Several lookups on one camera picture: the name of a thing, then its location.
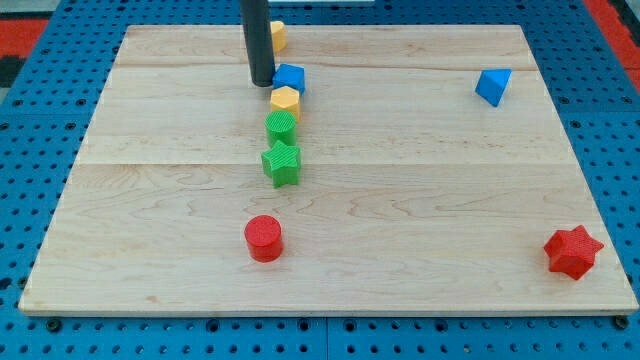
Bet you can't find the green star block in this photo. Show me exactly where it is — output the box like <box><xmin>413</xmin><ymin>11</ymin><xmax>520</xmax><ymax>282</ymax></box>
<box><xmin>261</xmin><ymin>140</ymin><xmax>301</xmax><ymax>188</ymax></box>

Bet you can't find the yellow hexagon block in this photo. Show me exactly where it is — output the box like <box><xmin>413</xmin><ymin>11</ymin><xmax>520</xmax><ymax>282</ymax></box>
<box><xmin>270</xmin><ymin>86</ymin><xmax>301</xmax><ymax>122</ymax></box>

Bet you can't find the yellow heart block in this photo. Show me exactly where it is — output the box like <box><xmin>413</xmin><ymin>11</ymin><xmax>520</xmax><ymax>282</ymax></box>
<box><xmin>270</xmin><ymin>20</ymin><xmax>288</xmax><ymax>53</ymax></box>

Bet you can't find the red star block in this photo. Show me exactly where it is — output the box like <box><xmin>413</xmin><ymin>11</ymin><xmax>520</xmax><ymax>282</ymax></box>
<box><xmin>543</xmin><ymin>225</ymin><xmax>604</xmax><ymax>280</ymax></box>

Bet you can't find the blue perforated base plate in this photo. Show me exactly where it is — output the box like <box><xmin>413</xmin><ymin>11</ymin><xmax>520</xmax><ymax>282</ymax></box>
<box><xmin>1</xmin><ymin>1</ymin><xmax>639</xmax><ymax>359</ymax></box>

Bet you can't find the red cylinder block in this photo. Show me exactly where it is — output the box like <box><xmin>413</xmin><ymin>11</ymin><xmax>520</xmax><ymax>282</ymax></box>
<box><xmin>244</xmin><ymin>215</ymin><xmax>284</xmax><ymax>262</ymax></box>

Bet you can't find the green cylinder block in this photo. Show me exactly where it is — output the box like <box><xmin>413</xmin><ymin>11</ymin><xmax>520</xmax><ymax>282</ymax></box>
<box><xmin>264</xmin><ymin>110</ymin><xmax>297</xmax><ymax>147</ymax></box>

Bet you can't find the light wooden board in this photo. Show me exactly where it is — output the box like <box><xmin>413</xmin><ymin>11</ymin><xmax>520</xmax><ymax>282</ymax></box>
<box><xmin>19</xmin><ymin>25</ymin><xmax>638</xmax><ymax>317</ymax></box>

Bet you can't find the blue cube block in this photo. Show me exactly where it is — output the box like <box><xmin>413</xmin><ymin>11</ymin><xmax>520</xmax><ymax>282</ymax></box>
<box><xmin>272</xmin><ymin>63</ymin><xmax>306</xmax><ymax>95</ymax></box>

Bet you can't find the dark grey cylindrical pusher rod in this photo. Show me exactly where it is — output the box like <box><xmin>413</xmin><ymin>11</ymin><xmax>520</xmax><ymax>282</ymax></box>
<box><xmin>239</xmin><ymin>0</ymin><xmax>275</xmax><ymax>87</ymax></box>

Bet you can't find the blue triangular block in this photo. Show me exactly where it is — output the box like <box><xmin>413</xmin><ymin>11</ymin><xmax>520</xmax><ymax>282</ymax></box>
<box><xmin>475</xmin><ymin>68</ymin><xmax>512</xmax><ymax>107</ymax></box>

